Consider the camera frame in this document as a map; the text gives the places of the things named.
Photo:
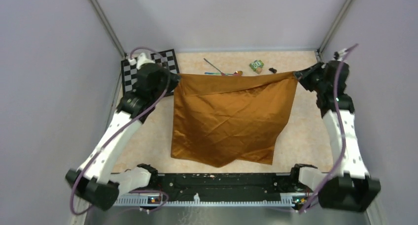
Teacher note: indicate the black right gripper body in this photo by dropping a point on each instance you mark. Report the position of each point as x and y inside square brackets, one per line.
[316, 83]

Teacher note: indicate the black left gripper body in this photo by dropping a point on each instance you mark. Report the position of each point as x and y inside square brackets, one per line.
[167, 81]

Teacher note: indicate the brown cloth napkin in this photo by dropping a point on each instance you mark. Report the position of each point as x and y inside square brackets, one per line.
[221, 119]

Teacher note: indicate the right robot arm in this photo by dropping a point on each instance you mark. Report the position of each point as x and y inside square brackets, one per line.
[343, 145]

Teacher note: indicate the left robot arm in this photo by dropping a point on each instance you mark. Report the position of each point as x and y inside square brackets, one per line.
[114, 145]

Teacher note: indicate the black white checkerboard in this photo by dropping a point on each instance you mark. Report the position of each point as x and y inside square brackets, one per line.
[165, 58]

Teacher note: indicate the small black object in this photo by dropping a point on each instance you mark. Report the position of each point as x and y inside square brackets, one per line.
[273, 70]

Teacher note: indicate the green numbered wooden block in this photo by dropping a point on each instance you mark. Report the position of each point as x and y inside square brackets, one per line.
[256, 66]

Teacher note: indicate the iridescent metal fork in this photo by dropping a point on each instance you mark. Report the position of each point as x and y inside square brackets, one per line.
[212, 66]

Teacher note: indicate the iridescent metal spoon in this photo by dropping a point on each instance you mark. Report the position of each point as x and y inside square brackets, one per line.
[236, 73]

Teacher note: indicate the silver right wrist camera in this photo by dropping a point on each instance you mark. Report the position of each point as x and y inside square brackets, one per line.
[340, 55]

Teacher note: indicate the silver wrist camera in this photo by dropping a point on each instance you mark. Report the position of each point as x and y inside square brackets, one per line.
[340, 55]
[140, 60]

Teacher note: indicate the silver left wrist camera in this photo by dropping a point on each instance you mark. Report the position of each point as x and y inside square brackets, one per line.
[140, 60]

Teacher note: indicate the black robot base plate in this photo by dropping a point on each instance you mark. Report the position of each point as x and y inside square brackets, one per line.
[226, 187]

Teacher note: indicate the aluminium frame rail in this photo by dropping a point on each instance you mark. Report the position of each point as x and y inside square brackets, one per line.
[143, 198]

